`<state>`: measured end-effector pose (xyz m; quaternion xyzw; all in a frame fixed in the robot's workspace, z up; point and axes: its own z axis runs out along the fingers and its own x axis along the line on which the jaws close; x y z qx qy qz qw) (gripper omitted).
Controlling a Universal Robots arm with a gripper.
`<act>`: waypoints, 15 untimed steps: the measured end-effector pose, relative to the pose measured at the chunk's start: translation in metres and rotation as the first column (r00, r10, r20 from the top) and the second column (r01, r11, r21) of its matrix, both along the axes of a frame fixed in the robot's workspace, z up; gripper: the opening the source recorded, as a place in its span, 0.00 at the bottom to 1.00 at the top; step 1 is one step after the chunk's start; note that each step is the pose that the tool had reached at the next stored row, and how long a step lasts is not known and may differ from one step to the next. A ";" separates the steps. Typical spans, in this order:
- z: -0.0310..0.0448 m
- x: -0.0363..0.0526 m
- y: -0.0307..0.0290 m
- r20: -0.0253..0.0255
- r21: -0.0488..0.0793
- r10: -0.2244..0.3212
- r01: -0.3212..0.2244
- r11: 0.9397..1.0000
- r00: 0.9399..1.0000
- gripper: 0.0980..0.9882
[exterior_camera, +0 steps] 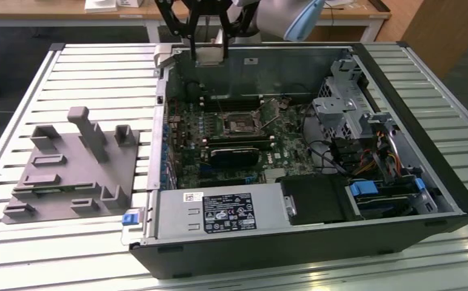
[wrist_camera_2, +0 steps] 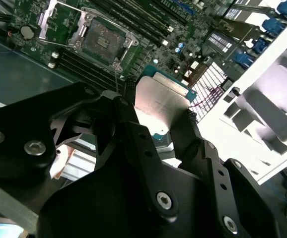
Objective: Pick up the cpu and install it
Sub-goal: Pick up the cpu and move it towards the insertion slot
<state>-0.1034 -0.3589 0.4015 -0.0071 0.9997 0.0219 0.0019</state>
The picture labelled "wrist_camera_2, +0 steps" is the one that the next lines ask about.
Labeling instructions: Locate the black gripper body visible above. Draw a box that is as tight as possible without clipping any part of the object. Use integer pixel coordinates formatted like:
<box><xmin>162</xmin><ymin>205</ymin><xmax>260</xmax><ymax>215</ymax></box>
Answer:
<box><xmin>37</xmin><ymin>158</ymin><xmax>218</xmax><ymax>238</ymax></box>

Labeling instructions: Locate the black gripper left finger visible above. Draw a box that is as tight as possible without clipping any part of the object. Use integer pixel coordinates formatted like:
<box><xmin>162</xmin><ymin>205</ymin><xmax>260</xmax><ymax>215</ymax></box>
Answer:
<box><xmin>0</xmin><ymin>81</ymin><xmax>180</xmax><ymax>224</ymax></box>

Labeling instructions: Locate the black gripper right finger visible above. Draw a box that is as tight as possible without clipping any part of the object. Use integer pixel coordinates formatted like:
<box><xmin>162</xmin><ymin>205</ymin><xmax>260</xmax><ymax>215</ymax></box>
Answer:
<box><xmin>170</xmin><ymin>109</ymin><xmax>283</xmax><ymax>238</ymax></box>

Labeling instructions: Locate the silver topped CPU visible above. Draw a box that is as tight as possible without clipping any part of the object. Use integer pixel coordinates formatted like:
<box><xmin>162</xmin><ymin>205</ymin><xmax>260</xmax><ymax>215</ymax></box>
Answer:
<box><xmin>135</xmin><ymin>65</ymin><xmax>198</xmax><ymax>147</ymax></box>

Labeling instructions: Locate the thin metal locking lever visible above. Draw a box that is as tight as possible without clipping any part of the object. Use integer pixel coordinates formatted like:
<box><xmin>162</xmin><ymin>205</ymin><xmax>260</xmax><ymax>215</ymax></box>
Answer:
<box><xmin>113</xmin><ymin>64</ymin><xmax>121</xmax><ymax>95</ymax></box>

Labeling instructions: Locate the metal socket cover frame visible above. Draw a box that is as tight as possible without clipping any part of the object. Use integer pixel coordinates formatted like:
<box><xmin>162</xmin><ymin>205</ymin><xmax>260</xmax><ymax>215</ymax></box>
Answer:
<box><xmin>38</xmin><ymin>0</ymin><xmax>89</xmax><ymax>49</ymax></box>

